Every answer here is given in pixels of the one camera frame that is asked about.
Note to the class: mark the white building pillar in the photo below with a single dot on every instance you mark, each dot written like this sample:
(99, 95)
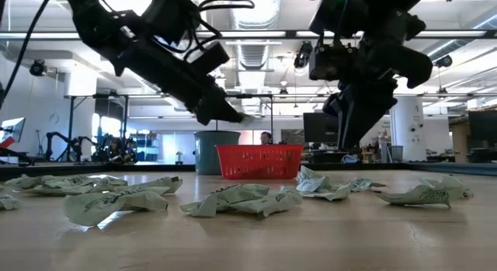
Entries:
(407, 127)

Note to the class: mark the red plastic basket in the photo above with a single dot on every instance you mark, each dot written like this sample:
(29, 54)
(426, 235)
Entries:
(260, 162)

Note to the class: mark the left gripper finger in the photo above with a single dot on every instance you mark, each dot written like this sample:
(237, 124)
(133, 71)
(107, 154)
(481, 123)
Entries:
(219, 104)
(211, 120)

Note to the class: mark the silver ceiling air duct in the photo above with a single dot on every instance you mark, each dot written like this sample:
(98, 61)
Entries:
(260, 18)

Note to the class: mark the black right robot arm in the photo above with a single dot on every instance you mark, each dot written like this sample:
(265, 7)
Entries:
(388, 7)

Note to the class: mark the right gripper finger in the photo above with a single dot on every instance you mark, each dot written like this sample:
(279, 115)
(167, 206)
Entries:
(332, 106)
(365, 112)

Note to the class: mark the black ceiling-mounted camera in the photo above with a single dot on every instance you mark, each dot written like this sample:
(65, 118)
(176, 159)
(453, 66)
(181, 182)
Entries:
(37, 68)
(443, 61)

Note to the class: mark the black overhead rig camera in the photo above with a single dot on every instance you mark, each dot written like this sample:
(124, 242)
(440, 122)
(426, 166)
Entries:
(304, 53)

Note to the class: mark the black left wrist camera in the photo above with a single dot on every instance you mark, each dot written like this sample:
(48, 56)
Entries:
(211, 57)

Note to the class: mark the black computer monitor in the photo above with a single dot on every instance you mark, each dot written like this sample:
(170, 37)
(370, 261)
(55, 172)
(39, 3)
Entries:
(318, 127)
(483, 125)

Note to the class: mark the black background rig stand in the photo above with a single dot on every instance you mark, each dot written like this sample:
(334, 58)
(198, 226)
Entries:
(256, 96)
(71, 127)

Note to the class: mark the tilted lit monitor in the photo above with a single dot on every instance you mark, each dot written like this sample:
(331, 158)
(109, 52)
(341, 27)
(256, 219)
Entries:
(13, 129)

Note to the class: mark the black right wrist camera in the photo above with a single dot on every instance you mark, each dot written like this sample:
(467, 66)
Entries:
(334, 65)

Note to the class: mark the grey waste bin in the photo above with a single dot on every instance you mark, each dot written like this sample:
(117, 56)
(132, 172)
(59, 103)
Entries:
(397, 153)

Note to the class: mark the black background robot arm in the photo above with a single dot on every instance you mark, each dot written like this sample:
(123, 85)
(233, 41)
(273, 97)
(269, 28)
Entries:
(58, 141)

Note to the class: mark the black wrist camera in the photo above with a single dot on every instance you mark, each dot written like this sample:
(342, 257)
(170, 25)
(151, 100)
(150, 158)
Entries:
(334, 65)
(211, 57)

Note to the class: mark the person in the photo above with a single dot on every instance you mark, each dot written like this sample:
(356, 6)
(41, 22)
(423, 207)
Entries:
(266, 137)

